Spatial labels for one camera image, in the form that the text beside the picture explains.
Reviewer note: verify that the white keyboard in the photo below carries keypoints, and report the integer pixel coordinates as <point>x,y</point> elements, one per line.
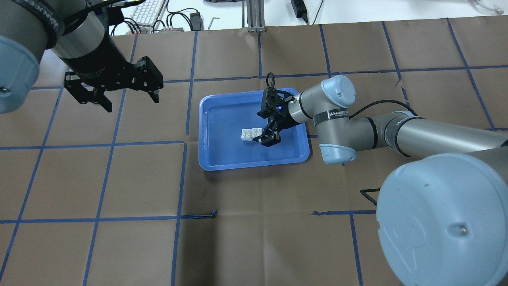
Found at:
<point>146,13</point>

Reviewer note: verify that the brown paper table cover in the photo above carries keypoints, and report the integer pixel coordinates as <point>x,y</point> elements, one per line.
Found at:
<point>91,198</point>

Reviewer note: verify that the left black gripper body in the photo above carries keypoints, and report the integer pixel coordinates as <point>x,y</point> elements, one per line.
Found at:
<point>98,55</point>

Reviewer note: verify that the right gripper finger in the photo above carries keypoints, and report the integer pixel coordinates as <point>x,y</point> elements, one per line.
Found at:
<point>272,126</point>
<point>268,138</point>

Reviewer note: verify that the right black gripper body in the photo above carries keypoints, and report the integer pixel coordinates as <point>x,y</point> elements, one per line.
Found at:
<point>282,121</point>

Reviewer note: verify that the black power adapter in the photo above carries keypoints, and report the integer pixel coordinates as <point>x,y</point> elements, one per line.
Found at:
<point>196,21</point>

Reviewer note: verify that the aluminium frame post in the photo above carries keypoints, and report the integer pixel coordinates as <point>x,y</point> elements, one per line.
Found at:
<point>255,15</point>

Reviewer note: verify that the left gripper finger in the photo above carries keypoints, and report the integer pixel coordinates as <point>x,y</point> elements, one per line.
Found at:
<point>148,78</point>
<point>74,86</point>

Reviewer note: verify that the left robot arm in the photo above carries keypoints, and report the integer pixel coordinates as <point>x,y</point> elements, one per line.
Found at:
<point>77,32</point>

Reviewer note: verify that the white block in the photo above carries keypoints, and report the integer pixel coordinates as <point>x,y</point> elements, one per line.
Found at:
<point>246,135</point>
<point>256,133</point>

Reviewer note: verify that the blue plastic tray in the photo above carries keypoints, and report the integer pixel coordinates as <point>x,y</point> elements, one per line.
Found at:
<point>226,125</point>

